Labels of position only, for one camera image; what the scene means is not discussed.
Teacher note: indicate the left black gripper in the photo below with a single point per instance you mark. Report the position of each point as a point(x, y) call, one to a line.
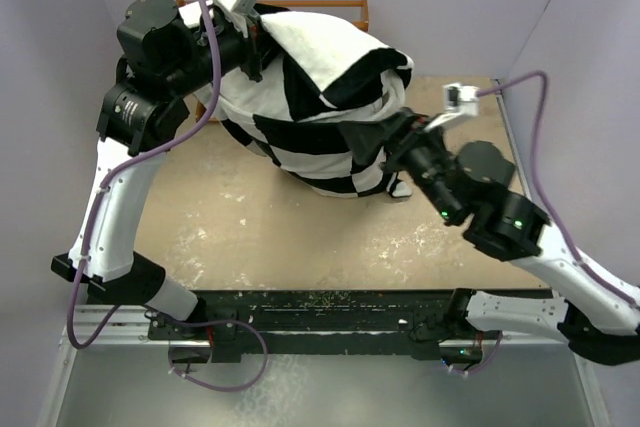
point(257, 50)

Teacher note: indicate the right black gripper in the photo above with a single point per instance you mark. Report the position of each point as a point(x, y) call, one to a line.
point(404, 130)

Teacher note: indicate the black white checkered pillowcase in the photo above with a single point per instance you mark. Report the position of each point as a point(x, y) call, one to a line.
point(325, 71)

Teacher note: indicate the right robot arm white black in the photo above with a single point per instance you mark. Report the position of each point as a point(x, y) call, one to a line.
point(472, 188)

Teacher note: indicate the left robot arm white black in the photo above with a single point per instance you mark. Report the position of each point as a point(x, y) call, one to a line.
point(166, 57)

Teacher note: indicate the wooden shelf rack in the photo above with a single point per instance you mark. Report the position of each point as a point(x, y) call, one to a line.
point(362, 23)

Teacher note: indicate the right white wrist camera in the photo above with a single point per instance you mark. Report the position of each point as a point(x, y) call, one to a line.
point(461, 103)

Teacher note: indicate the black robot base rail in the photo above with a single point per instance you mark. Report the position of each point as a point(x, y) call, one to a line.
point(422, 324)

